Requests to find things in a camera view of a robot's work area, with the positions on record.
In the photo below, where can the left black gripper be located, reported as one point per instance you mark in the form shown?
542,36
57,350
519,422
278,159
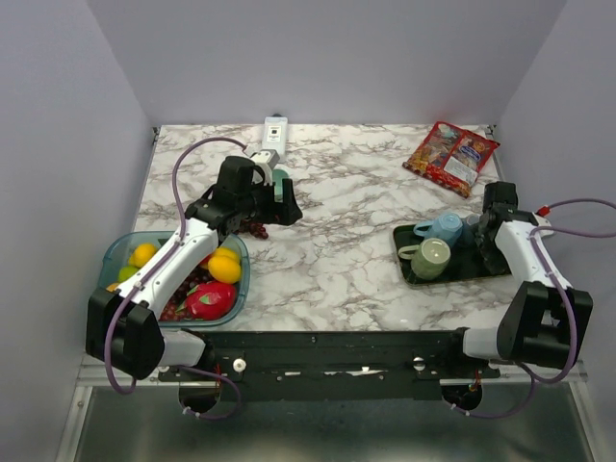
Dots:
276,210

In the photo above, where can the teal green mug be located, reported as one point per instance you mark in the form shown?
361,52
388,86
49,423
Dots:
278,175

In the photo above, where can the sage green mug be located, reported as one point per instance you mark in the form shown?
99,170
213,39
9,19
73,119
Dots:
429,259

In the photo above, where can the light blue mug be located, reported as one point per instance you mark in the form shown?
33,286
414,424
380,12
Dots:
446,227

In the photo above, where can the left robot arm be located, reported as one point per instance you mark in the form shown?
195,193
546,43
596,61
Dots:
123,327

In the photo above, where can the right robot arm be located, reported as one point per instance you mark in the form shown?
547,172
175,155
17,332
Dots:
546,320

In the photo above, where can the grey blue mug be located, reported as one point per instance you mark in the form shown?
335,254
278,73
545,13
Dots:
470,224

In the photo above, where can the loose red grape bunch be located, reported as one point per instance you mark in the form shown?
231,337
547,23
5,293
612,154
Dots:
254,229

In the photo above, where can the yellow lemon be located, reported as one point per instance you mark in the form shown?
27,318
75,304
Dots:
224,269
226,253

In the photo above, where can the white rectangular device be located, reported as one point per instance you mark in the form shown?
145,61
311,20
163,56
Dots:
275,136

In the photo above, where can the clear blue fruit bin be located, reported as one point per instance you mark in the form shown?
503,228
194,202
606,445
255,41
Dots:
118,253

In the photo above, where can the red dragon fruit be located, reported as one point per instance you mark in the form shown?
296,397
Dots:
208,301

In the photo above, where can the grapes in bin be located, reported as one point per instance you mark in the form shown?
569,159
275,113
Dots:
175,308

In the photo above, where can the red snack packet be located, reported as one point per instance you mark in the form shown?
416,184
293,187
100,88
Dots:
451,157

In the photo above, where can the green fruit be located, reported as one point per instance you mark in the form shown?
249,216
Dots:
126,272

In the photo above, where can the dark green tray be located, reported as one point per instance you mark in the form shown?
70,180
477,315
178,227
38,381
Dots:
465,264

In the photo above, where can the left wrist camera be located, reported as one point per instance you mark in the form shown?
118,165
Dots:
265,161

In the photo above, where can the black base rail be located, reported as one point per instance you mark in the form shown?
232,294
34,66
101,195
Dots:
342,365

